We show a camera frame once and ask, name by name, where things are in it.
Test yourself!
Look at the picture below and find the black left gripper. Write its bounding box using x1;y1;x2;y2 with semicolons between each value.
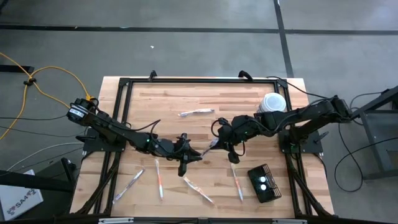
169;133;203;177

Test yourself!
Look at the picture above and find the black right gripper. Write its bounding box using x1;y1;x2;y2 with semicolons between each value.
214;117;249;165

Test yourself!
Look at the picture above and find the orange toothbrush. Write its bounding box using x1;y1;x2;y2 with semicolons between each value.
230;164;244;202
182;176;216;205
154;159;165;201

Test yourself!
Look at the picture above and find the purple toothbrush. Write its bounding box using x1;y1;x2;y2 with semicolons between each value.
178;108;215;118
112;167;146;205

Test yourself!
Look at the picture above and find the yellow Lysol wipes canister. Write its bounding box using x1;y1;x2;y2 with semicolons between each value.
257;92;287;114

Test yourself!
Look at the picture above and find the dark metal cart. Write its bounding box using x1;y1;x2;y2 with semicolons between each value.
351;85;398;181

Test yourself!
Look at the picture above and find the black floor stand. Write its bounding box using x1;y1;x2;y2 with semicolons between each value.
0;157;77;194

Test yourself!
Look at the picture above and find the white printed cardboard box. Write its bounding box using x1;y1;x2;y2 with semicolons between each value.
0;169;44;221

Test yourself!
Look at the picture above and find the black stand foot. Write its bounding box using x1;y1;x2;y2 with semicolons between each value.
0;64;35;74

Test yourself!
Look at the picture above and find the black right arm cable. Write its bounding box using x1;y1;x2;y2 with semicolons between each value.
210;117;246;156

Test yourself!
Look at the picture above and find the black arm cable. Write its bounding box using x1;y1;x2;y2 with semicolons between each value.
123;119;162;133
210;117;246;156

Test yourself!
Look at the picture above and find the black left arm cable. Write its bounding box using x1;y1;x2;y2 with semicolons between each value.
123;119;162;133

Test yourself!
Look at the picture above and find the black aluminium table frame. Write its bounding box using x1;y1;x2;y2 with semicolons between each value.
70;76;335;218

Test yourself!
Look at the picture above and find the black wire basket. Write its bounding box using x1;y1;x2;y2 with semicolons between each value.
248;163;282;204

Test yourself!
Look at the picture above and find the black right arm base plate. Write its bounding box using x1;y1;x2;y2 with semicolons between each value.
278;130;324;155

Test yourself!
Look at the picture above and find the black power cable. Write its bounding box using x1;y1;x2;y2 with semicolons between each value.
266;75;335;100

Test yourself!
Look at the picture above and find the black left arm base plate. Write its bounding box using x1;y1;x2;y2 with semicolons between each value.
82;127;127;153

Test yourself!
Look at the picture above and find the black floor cable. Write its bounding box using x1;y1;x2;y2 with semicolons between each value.
334;136;398;193
0;114;68;121
0;125;88;138

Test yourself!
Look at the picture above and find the yellow extension cable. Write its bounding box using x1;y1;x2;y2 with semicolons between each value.
24;65;96;104
0;51;73;141

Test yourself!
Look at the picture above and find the grey floor cable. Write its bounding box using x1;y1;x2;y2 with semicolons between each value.
6;142;85;172

